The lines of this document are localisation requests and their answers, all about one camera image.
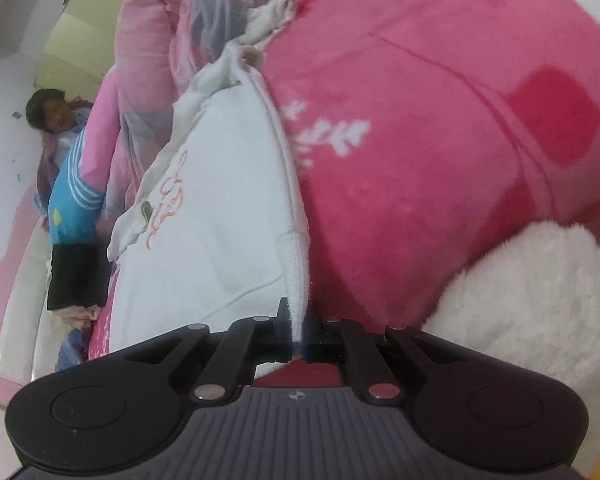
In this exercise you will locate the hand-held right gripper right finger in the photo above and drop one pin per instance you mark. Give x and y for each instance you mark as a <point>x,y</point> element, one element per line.
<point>314,344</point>

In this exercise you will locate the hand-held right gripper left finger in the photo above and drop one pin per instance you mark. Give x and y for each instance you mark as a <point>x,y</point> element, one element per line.
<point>283,332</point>

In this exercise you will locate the white sweatshirt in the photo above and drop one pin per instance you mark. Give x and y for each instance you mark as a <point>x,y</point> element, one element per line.
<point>215,210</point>

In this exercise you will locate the beige cloth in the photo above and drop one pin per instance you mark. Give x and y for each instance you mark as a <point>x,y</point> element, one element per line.
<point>77,316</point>

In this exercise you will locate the blue denim cloth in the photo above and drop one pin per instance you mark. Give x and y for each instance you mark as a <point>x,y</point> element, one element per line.
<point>74,352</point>

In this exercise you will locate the black cloth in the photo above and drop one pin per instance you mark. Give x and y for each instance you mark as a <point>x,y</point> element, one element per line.
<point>75,275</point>

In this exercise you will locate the pink floral bed blanket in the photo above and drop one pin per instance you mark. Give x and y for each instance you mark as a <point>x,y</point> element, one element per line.
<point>430,160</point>

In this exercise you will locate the white fluffy cloth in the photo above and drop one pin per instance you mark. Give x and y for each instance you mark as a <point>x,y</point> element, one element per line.
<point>530,310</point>

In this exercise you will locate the blue pink striped pillow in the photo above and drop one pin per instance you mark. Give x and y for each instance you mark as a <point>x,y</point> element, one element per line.
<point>67,195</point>

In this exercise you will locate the pink white headboard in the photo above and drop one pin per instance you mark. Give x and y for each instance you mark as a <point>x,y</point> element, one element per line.
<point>20,310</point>

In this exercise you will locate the pink grey floral quilt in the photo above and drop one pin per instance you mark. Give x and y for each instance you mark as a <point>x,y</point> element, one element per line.
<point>145,60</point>

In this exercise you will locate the pale yellow wardrobe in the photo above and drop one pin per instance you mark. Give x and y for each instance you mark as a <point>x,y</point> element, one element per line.
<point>75,50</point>

